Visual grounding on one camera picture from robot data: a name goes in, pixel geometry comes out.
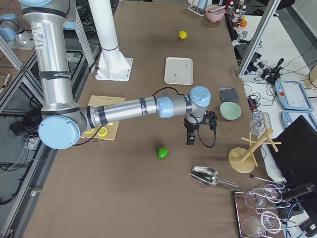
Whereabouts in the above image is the pink bowl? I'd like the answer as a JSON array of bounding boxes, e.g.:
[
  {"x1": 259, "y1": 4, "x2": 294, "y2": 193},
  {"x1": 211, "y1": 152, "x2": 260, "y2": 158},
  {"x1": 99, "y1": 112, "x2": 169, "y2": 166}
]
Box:
[{"x1": 206, "y1": 5, "x2": 226, "y2": 22}]

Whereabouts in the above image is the wooden cutting board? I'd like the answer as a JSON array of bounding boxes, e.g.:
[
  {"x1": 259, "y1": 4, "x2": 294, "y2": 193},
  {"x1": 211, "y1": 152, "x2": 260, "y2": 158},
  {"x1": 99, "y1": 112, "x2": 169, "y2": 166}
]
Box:
[{"x1": 80, "y1": 95, "x2": 125, "y2": 141}]

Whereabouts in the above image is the wine glass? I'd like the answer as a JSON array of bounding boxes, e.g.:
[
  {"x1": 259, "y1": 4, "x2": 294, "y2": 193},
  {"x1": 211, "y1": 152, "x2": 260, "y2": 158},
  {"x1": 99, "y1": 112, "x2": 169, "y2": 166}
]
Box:
[
  {"x1": 241, "y1": 211, "x2": 282, "y2": 238},
  {"x1": 244, "y1": 184, "x2": 282, "y2": 209}
]

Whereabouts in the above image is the green lime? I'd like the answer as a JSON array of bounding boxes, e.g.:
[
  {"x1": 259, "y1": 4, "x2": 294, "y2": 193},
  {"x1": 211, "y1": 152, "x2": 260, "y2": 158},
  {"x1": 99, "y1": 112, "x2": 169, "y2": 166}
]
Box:
[{"x1": 157, "y1": 147, "x2": 169, "y2": 159}]

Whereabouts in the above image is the aluminium frame post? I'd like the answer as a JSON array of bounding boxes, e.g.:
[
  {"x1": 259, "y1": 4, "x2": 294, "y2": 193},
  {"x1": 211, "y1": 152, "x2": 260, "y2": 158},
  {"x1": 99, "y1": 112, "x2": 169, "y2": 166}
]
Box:
[{"x1": 237, "y1": 0, "x2": 281, "y2": 77}]

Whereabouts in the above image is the metal glass rack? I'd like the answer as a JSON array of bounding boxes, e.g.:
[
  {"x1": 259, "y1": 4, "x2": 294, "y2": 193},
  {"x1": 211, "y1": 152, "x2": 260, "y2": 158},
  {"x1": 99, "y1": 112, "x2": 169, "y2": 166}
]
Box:
[{"x1": 233, "y1": 190, "x2": 297, "y2": 238}]

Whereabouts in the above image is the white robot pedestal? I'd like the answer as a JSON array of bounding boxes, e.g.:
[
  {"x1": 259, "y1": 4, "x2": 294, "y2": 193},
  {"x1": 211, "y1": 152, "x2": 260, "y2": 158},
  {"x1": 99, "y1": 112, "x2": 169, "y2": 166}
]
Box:
[{"x1": 89, "y1": 0, "x2": 133, "y2": 82}]

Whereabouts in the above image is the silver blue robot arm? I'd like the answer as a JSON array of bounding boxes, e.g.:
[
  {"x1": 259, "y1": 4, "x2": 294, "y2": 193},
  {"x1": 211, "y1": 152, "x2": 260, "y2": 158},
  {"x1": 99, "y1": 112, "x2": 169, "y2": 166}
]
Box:
[{"x1": 21, "y1": 0, "x2": 216, "y2": 149}]

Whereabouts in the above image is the metal scoop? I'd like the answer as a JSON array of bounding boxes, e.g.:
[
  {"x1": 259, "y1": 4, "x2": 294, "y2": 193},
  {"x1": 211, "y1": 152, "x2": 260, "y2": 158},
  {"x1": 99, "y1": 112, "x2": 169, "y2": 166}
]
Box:
[{"x1": 191, "y1": 166, "x2": 238, "y2": 187}]

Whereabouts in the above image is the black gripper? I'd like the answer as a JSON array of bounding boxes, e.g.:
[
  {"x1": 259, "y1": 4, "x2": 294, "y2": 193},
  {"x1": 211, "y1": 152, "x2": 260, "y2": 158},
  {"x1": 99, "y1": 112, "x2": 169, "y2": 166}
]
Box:
[{"x1": 184, "y1": 111, "x2": 217, "y2": 145}]

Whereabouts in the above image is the clear glass dish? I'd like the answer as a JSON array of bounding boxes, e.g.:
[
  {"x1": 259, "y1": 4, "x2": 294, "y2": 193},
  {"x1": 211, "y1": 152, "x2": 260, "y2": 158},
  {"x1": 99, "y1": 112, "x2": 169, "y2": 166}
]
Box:
[{"x1": 250, "y1": 112, "x2": 271, "y2": 137}]

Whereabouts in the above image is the white rectangular tray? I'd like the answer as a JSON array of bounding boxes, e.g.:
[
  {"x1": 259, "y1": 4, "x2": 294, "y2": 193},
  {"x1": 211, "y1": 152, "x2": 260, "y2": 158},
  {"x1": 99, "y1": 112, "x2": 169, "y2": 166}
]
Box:
[{"x1": 164, "y1": 57, "x2": 193, "y2": 85}]

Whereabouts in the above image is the yellow lemon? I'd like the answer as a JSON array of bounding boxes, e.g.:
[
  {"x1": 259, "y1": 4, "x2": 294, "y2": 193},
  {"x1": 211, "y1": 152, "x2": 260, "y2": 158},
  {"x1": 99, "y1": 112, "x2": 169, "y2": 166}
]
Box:
[{"x1": 178, "y1": 30, "x2": 187, "y2": 40}]

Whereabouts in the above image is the lemon slice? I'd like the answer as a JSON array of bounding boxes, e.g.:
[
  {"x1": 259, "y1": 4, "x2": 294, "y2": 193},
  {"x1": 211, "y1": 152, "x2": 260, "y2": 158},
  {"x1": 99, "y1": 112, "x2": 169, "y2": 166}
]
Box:
[
  {"x1": 97, "y1": 126, "x2": 108, "y2": 138},
  {"x1": 84, "y1": 128, "x2": 95, "y2": 134}
]

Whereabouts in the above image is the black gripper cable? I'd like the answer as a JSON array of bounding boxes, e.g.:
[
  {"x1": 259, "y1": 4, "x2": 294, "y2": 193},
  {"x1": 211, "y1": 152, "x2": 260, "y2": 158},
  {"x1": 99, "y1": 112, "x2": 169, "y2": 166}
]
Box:
[{"x1": 197, "y1": 113, "x2": 217, "y2": 149}]

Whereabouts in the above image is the grey folded cloth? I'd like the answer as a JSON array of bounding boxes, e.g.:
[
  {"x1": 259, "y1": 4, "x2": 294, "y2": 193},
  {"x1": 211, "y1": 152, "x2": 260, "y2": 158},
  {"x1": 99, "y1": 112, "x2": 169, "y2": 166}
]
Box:
[{"x1": 217, "y1": 87, "x2": 240, "y2": 102}]

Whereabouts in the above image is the black monitor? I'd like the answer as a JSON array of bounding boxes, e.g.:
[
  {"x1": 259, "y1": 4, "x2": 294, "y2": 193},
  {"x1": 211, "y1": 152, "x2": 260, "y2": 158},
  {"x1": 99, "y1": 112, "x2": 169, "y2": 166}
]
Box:
[{"x1": 270, "y1": 116, "x2": 317, "y2": 184}]

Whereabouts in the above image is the wooden mug tree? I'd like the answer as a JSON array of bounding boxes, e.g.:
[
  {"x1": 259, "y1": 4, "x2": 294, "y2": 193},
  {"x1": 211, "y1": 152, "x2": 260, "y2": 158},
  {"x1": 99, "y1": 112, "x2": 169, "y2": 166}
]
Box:
[{"x1": 228, "y1": 125, "x2": 281, "y2": 173}]

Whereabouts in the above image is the blue teach pendant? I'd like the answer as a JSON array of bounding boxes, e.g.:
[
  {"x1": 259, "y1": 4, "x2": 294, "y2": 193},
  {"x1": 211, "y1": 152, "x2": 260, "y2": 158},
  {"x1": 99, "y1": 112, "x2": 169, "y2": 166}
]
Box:
[
  {"x1": 281, "y1": 110, "x2": 317, "y2": 130},
  {"x1": 274, "y1": 80, "x2": 314, "y2": 112}
]

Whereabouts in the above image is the green ceramic bowl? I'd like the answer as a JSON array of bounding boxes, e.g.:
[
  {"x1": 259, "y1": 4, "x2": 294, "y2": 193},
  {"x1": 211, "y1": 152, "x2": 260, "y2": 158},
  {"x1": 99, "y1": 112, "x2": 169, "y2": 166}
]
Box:
[{"x1": 219, "y1": 102, "x2": 242, "y2": 120}]

